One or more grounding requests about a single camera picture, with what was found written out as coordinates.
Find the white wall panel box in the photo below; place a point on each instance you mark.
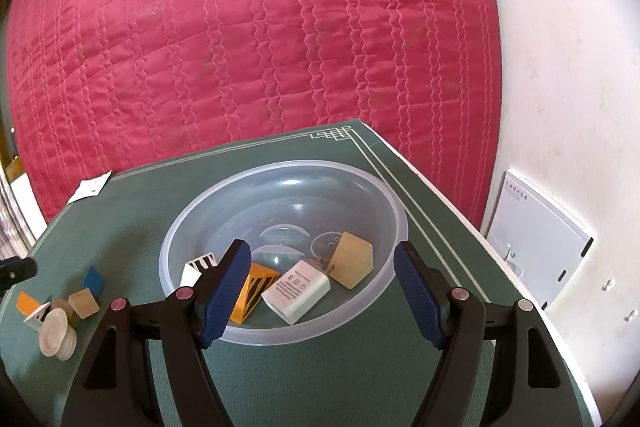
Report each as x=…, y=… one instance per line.
x=535, y=227

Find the clear plastic dome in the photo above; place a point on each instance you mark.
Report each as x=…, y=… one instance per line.
x=280, y=237

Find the beige wedge block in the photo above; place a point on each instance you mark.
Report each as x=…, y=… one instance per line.
x=350, y=259

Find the white paper packet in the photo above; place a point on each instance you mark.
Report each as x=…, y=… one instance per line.
x=90, y=188

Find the clear plastic bowl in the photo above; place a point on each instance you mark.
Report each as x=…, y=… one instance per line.
x=300, y=187

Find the small white striped block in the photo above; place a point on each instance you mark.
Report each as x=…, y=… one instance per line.
x=36, y=318

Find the white black striped block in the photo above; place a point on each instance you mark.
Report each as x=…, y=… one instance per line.
x=190, y=274

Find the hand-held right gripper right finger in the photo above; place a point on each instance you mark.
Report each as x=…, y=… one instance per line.
x=417, y=297

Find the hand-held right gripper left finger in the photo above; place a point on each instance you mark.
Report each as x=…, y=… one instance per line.
x=225, y=294

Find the white round cap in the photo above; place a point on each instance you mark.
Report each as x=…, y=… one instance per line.
x=55, y=332

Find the orange block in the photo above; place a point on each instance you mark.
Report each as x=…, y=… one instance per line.
x=30, y=301

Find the green table mat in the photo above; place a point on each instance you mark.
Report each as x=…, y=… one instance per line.
x=350, y=382

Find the pink quilted blanket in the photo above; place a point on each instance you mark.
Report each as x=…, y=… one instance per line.
x=250, y=32

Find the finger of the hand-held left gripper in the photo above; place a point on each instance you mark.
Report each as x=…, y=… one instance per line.
x=17, y=271

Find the white charger adapter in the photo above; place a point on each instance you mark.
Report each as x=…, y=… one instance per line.
x=295, y=289

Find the yellow black striped wedge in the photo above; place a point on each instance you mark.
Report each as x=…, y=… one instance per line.
x=255, y=292

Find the beige cube block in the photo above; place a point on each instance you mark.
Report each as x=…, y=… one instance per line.
x=84, y=304

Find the blue block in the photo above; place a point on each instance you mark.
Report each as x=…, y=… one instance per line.
x=93, y=281

